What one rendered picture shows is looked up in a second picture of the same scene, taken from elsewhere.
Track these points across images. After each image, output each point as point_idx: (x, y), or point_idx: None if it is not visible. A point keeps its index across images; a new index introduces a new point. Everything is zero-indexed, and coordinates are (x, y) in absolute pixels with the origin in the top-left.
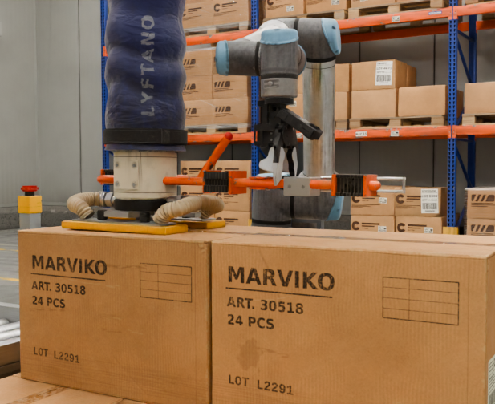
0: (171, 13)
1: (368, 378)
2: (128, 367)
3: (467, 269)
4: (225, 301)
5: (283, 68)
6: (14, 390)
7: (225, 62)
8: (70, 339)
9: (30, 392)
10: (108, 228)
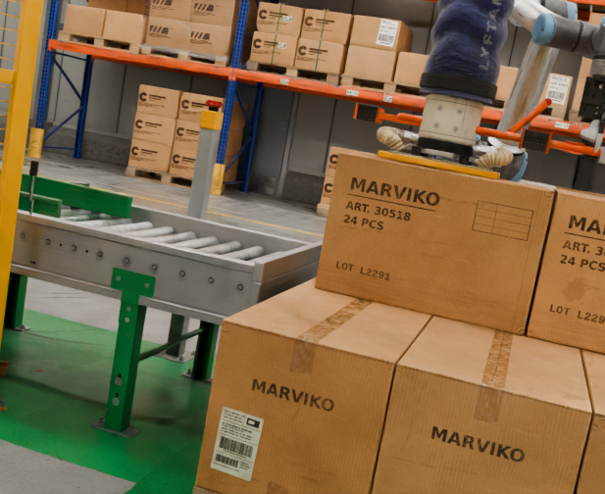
0: None
1: None
2: (445, 289)
3: None
4: (561, 244)
5: None
6: (329, 297)
7: (550, 33)
8: (382, 258)
9: (345, 300)
10: (433, 164)
